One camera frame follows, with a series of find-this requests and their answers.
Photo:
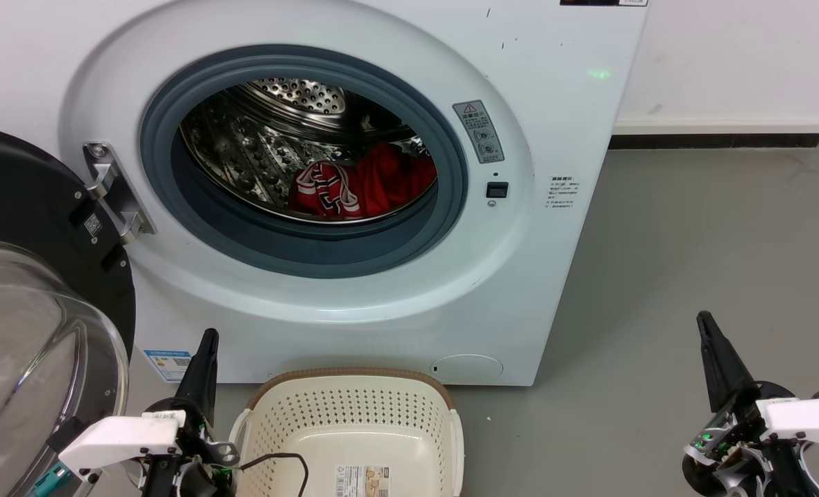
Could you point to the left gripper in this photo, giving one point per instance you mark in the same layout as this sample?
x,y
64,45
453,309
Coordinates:
x,y
199,473

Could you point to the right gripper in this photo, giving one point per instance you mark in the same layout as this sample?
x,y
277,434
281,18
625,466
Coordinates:
x,y
733,442

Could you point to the red garment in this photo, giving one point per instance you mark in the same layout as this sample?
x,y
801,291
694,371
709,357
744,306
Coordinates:
x,y
381,183

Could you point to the cream plastic laundry basket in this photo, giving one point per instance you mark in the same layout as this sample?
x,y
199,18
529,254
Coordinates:
x,y
354,421

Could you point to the silver metal door hinge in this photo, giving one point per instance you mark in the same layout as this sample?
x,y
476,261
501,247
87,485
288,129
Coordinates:
x,y
116,193

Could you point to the stainless steel washing machine drum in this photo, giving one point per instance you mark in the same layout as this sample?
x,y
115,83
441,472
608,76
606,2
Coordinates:
x,y
243,148

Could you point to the black washer door with glass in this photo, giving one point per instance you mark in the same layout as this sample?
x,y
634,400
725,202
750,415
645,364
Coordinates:
x,y
16,200

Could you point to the blue white energy label sticker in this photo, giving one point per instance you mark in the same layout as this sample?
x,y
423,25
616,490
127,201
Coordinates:
x,y
169,364

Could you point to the grey rubber door gasket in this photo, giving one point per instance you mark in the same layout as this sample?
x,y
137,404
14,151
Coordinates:
x,y
326,245

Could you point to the small QR code sticker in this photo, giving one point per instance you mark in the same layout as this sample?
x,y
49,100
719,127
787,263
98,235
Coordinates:
x,y
93,224

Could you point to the white and dark baseboard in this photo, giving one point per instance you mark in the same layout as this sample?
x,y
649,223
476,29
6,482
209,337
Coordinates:
x,y
719,133

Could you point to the small printed text label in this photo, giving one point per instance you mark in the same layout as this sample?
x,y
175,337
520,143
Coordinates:
x,y
562,193

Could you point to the round drain filter cover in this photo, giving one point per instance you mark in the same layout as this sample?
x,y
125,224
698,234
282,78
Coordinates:
x,y
466,367

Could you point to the black door latch socket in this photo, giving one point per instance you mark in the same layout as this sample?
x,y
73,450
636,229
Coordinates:
x,y
497,190

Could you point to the white front-load washing machine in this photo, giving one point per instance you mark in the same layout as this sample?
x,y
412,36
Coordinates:
x,y
561,124

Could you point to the grey warning sticker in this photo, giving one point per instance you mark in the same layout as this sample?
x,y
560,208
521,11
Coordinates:
x,y
479,131

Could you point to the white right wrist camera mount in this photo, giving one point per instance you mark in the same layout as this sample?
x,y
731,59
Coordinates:
x,y
806,417

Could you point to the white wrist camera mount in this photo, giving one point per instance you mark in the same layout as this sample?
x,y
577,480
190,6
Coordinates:
x,y
119,438
806,417

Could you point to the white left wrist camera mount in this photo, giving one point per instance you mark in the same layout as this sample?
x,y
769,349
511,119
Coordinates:
x,y
119,438

